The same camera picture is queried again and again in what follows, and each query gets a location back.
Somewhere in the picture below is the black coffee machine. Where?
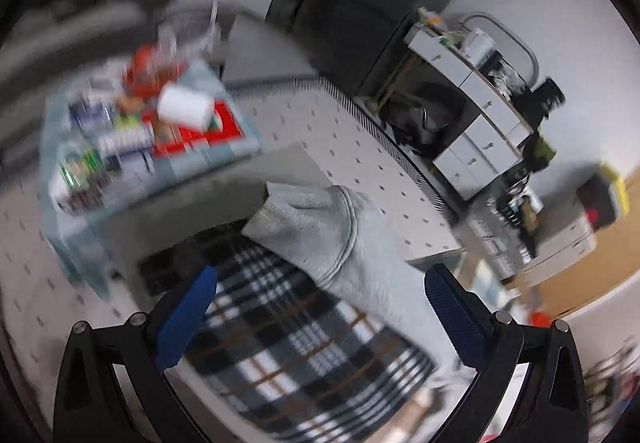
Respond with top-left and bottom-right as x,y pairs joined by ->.
517,78 -> 566,124

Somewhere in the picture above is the table with light blue cloth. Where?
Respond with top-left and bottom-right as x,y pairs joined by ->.
37,58 -> 263,299

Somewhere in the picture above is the cluttered low shelf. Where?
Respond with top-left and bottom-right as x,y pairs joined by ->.
467,173 -> 546,284

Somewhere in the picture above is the white paper roll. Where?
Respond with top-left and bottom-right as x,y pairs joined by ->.
156,84 -> 215,130

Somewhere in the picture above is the white kettle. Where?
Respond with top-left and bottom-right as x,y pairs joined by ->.
462,30 -> 493,64

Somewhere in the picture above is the green bag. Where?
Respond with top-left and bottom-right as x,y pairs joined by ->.
522,133 -> 557,174

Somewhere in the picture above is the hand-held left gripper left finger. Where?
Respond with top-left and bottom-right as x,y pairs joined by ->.
52,265 -> 218,443

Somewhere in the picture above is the black shoe box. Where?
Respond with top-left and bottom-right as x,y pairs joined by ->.
575,173 -> 618,229

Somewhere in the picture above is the yellow shoe box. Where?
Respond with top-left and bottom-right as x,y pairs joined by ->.
600,163 -> 631,218

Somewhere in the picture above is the dark plaid blanket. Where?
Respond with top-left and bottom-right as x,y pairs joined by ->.
137,218 -> 436,441

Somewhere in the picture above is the white suitcase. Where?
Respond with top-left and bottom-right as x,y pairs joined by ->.
530,200 -> 598,269

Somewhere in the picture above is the wooden door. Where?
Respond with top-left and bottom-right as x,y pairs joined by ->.
515,213 -> 640,319

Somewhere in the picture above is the white arched frame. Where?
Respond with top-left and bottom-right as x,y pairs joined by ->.
460,12 -> 540,88

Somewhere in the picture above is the red packet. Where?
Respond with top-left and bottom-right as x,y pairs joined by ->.
122,45 -> 191,96

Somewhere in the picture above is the grey hoodie with red print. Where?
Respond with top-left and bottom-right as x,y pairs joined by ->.
241,182 -> 476,394

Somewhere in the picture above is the black bag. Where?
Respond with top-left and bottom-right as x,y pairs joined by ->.
385,83 -> 458,158

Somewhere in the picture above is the flat red box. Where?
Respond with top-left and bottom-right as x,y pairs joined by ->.
142,100 -> 248,158

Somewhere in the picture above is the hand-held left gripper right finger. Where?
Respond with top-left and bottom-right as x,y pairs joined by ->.
424,263 -> 591,443

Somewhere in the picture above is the white drawer cabinet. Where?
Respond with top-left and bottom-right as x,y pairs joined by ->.
402,13 -> 541,201

